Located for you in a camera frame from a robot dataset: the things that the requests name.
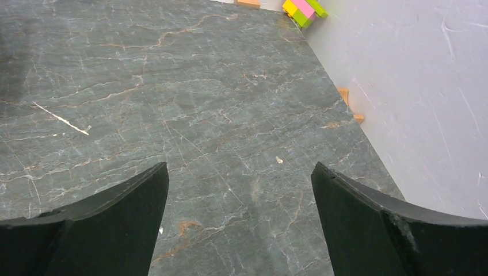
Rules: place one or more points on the wooden arch block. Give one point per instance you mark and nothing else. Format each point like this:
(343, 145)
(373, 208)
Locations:
(344, 93)

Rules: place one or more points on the multicolour toy brick stack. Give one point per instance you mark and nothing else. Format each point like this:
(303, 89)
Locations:
(304, 12)

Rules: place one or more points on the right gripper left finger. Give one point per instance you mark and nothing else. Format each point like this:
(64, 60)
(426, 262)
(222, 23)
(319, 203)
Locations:
(112, 232)

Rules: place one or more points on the flat wooden block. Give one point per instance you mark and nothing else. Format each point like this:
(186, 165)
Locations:
(249, 3)

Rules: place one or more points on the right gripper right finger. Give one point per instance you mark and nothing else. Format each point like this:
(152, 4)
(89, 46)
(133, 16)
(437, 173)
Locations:
(368, 232)

